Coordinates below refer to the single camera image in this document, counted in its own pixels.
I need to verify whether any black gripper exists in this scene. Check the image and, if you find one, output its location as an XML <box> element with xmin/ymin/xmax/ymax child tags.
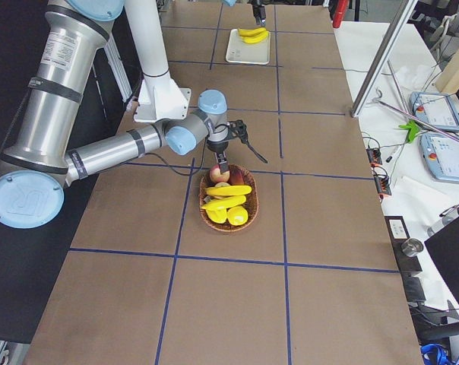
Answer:
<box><xmin>206</xmin><ymin>140</ymin><xmax>230</xmax><ymax>173</ymax></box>
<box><xmin>250</xmin><ymin>0</ymin><xmax>266</xmax><ymax>26</ymax></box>

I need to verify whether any textured light yellow banana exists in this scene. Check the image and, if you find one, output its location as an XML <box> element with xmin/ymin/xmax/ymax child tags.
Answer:
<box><xmin>242</xmin><ymin>30</ymin><xmax>270</xmax><ymax>44</ymax></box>

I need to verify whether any smooth yellow banana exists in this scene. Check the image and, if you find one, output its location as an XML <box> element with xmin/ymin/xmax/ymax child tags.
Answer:
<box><xmin>238</xmin><ymin>27</ymin><xmax>267</xmax><ymax>37</ymax></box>

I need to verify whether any yellow banana curved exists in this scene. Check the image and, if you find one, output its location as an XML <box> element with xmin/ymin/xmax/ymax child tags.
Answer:
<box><xmin>205</xmin><ymin>185</ymin><xmax>252</xmax><ymax>197</ymax></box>

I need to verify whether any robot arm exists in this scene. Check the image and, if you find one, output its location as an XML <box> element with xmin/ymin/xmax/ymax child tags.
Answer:
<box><xmin>0</xmin><ymin>1</ymin><xmax>230</xmax><ymax>229</ymax></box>

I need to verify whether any brown wicker basket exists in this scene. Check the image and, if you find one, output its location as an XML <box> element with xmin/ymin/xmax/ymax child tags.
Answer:
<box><xmin>199</xmin><ymin>164</ymin><xmax>259</xmax><ymax>233</ymax></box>

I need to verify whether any pink red apple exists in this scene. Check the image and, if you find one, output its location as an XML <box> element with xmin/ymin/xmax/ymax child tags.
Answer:
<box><xmin>209</xmin><ymin>165</ymin><xmax>230</xmax><ymax>184</ymax></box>

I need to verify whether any white bear tray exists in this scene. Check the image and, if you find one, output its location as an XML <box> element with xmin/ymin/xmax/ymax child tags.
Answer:
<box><xmin>225</xmin><ymin>29</ymin><xmax>271</xmax><ymax>65</ymax></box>

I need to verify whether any yellow banana far side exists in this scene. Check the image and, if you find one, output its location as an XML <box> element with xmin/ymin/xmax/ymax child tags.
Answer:
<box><xmin>201</xmin><ymin>195</ymin><xmax>246</xmax><ymax>211</ymax></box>

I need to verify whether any long metal grabber tool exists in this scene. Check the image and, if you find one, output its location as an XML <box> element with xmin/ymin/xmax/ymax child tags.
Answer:
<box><xmin>372</xmin><ymin>60</ymin><xmax>459</xmax><ymax>148</ymax></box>

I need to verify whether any green plastic clip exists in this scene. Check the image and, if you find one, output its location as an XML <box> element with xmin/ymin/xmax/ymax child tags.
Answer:
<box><xmin>398</xmin><ymin>119</ymin><xmax>420</xmax><ymax>144</ymax></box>

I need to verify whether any far blue teach pendant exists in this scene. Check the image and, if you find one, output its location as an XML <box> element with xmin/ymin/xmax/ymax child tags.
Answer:
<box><xmin>410</xmin><ymin>92</ymin><xmax>459</xmax><ymax>132</ymax></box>

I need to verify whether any blue teach pendant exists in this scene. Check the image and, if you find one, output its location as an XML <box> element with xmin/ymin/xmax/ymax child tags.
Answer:
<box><xmin>419</xmin><ymin>133</ymin><xmax>459</xmax><ymax>183</ymax></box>
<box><xmin>410</xmin><ymin>92</ymin><xmax>459</xmax><ymax>132</ymax></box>

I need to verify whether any small metal cup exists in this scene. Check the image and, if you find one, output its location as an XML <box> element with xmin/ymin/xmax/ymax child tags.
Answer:
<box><xmin>400</xmin><ymin>237</ymin><xmax>425</xmax><ymax>258</ymax></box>

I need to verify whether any near blue teach pendant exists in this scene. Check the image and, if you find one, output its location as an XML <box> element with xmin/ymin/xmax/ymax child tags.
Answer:
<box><xmin>419</xmin><ymin>133</ymin><xmax>459</xmax><ymax>183</ymax></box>

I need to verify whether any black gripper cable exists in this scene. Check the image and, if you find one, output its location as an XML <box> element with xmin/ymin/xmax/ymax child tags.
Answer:
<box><xmin>149</xmin><ymin>119</ymin><xmax>269</xmax><ymax>176</ymax></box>

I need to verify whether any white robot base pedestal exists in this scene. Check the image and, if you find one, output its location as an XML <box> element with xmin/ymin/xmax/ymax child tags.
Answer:
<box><xmin>125</xmin><ymin>0</ymin><xmax>191</xmax><ymax>123</ymax></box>

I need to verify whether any aluminium frame post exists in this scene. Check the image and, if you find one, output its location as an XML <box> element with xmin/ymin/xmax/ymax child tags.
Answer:
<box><xmin>350</xmin><ymin>0</ymin><xmax>417</xmax><ymax>117</ymax></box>

